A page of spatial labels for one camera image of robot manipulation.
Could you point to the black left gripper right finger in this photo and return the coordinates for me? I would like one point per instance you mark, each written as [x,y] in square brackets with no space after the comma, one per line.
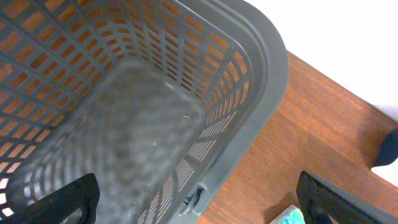
[323,202]

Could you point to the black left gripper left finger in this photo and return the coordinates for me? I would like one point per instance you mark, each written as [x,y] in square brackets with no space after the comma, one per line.
[83,194]

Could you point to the small teal tissue pack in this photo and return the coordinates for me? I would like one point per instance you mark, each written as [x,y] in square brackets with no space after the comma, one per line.
[291,215]

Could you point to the white barcode scanner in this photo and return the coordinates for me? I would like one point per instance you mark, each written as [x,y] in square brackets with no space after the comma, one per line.
[385,165]

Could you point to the dark grey plastic basket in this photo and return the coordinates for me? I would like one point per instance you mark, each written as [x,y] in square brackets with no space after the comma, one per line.
[159,99]

